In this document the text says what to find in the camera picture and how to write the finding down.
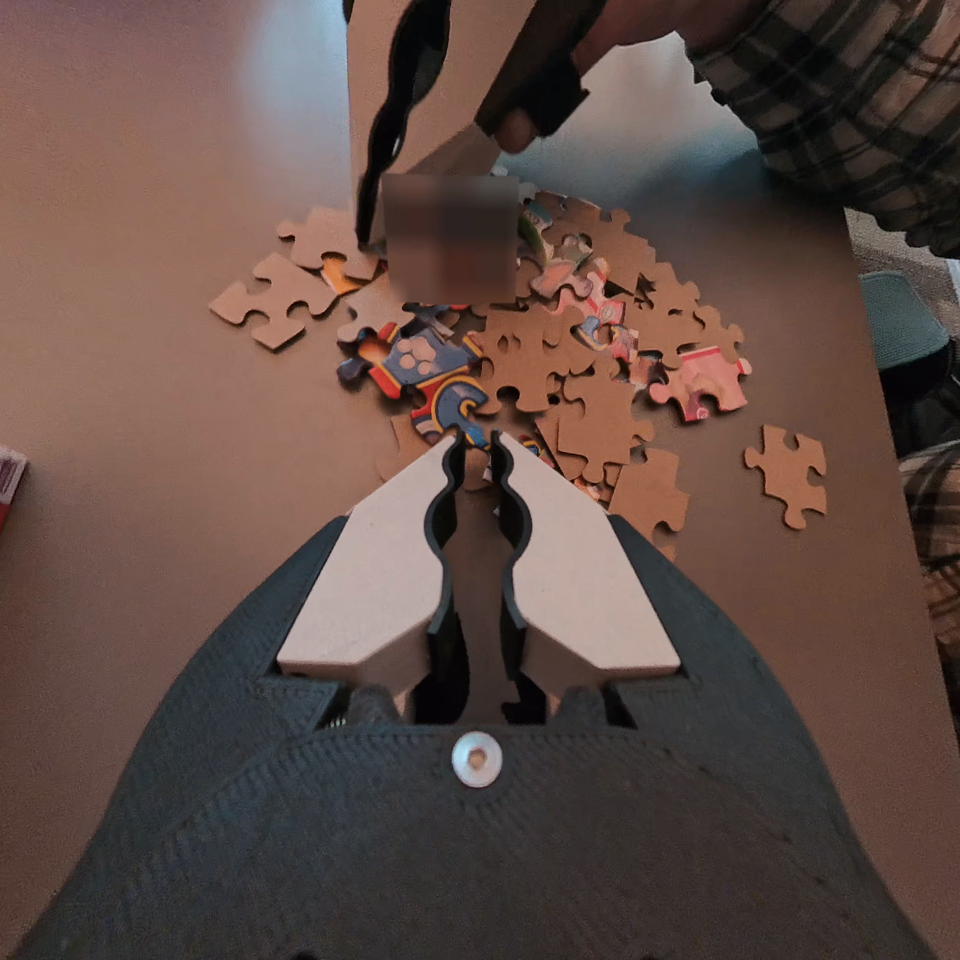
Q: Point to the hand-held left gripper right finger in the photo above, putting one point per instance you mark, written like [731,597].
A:
[592,592]

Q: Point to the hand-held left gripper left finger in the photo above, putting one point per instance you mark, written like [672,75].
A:
[367,592]

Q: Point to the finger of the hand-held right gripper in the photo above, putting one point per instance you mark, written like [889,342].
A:
[465,75]
[371,75]

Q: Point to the pile of puzzle pieces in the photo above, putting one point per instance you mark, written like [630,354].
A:
[600,412]

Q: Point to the blue paw print puzzle piece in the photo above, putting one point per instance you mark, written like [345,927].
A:
[409,360]

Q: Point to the colourful cardboard puzzle box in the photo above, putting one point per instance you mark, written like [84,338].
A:
[9,487]

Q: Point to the person's right hand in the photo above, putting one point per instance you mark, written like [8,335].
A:
[637,30]

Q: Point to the person's plaid shirt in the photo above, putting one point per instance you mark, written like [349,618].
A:
[934,540]

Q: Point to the grey mesh office chair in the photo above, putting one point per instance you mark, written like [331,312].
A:
[900,322]

